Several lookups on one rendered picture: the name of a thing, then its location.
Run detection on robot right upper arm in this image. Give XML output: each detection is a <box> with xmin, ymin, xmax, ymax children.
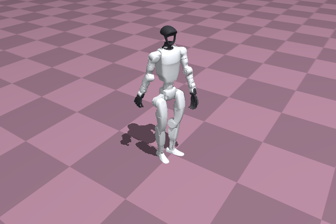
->
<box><xmin>145</xmin><ymin>51</ymin><xmax>161</xmax><ymax>82</ymax></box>

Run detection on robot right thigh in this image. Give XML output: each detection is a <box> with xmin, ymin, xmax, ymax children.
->
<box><xmin>152</xmin><ymin>94</ymin><xmax>168</xmax><ymax>133</ymax></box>

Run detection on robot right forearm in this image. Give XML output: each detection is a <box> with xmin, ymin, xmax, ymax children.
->
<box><xmin>138</xmin><ymin>74</ymin><xmax>150</xmax><ymax>97</ymax></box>

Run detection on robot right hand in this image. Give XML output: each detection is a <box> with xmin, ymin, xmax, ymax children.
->
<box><xmin>134</xmin><ymin>94</ymin><xmax>144</xmax><ymax>108</ymax></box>

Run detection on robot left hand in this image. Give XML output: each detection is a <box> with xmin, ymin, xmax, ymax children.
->
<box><xmin>189</xmin><ymin>88</ymin><xmax>198</xmax><ymax>110</ymax></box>

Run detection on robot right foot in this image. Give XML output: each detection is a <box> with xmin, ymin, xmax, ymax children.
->
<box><xmin>156</xmin><ymin>150</ymin><xmax>169</xmax><ymax>164</ymax></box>

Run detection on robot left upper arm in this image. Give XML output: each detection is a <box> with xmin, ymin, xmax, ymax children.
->
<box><xmin>179</xmin><ymin>47</ymin><xmax>193</xmax><ymax>75</ymax></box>

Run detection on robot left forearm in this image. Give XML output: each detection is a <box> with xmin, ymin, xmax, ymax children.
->
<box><xmin>186</xmin><ymin>72</ymin><xmax>196</xmax><ymax>93</ymax></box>

